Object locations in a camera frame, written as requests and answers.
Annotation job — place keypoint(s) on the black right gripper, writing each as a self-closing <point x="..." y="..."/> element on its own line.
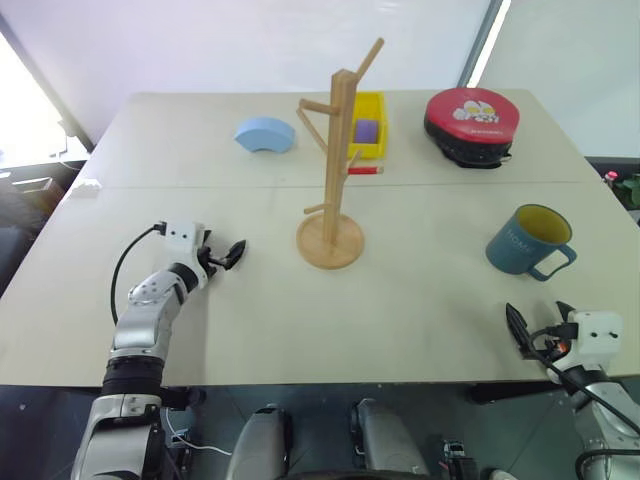
<point x="552" y="345"/>

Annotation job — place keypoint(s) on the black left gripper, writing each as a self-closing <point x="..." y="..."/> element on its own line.
<point x="206" y="255"/>

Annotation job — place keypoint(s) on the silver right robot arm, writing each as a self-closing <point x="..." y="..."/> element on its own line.
<point x="607" y="415"/>

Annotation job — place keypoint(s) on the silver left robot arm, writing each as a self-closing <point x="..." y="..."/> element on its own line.
<point x="142" y="320"/>

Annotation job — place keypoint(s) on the wooden mug tree stand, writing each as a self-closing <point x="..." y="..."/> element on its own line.
<point x="337" y="190"/>

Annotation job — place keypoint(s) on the blue enamel mug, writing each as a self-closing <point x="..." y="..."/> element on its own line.
<point x="530" y="240"/>

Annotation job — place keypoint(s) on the blue arch block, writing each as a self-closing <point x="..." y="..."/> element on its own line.
<point x="265" y="134"/>

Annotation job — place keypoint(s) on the green machine with red light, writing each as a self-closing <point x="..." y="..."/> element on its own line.
<point x="627" y="189"/>

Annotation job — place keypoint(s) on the red marker pen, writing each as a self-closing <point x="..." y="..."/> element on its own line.
<point x="365" y="170"/>

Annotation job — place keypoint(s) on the small white plastic piece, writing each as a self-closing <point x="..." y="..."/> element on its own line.
<point x="87" y="189"/>

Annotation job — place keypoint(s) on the purple block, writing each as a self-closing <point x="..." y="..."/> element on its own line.
<point x="366" y="131"/>

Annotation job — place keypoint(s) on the yellow plastic bin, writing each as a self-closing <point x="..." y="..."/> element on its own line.
<point x="372" y="125"/>

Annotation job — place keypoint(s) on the brown box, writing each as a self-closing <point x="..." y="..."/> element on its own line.
<point x="40" y="187"/>

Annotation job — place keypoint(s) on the red round cartoon pad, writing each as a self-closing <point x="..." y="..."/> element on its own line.
<point x="470" y="125"/>

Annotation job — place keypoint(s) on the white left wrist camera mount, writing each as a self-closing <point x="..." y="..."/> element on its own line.
<point x="181" y="236"/>

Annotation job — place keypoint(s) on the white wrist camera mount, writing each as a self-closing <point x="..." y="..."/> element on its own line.
<point x="181" y="236"/>
<point x="597" y="332"/>

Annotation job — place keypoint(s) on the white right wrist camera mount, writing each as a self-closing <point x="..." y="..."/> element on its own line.
<point x="597" y="332"/>

